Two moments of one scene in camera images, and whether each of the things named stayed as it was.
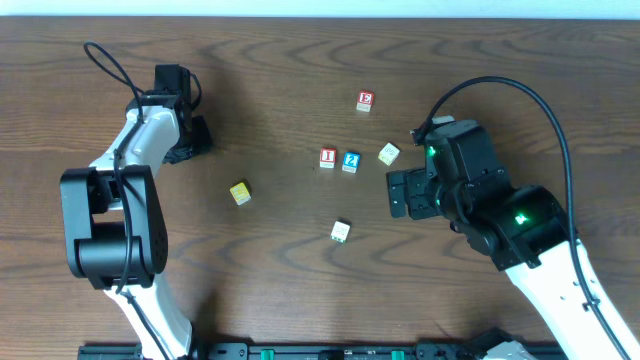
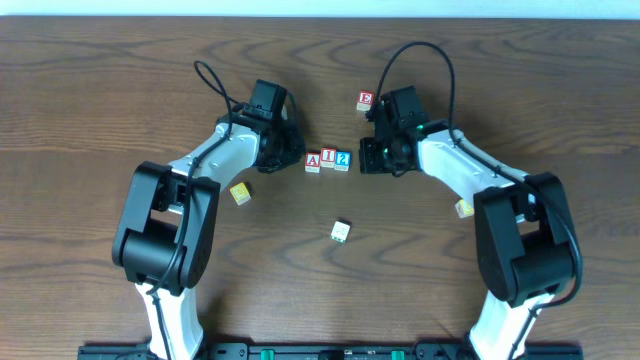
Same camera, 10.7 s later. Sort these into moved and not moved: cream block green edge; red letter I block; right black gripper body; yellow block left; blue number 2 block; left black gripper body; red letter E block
Moved: blue number 2 block; left black gripper body; right black gripper body
Not moved: yellow block left; cream block green edge; red letter E block; red letter I block
